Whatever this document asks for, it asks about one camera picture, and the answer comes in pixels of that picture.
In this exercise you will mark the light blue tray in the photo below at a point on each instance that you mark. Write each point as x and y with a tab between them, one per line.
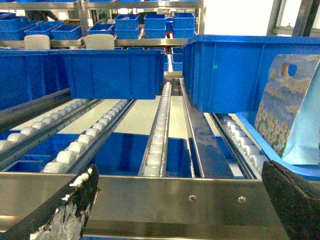
308	172

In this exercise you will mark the white roller track centre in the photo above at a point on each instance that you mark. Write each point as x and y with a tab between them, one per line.
154	161

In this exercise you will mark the grey office chair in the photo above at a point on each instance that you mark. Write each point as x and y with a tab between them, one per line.
37	42
99	42

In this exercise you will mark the white roller track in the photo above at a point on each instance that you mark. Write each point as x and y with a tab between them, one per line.
154	161
80	152

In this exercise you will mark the steel front shelf rail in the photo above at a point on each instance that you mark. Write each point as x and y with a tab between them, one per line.
183	208

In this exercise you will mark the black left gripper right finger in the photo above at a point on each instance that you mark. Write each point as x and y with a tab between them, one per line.
295	200

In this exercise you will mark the large blue bin right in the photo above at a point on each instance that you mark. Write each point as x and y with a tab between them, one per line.
227	73

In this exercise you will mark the white roller track left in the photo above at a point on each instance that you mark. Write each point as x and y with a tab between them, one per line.
80	152

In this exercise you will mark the blue bin far left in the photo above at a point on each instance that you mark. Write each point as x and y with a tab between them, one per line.
27	74

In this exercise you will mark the flower print gift bag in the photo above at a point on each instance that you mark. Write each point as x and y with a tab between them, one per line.
288	117

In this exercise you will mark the blue bin centre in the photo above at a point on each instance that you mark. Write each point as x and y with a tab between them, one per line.
134	74

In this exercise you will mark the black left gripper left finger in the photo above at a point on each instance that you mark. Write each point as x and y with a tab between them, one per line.
64	215

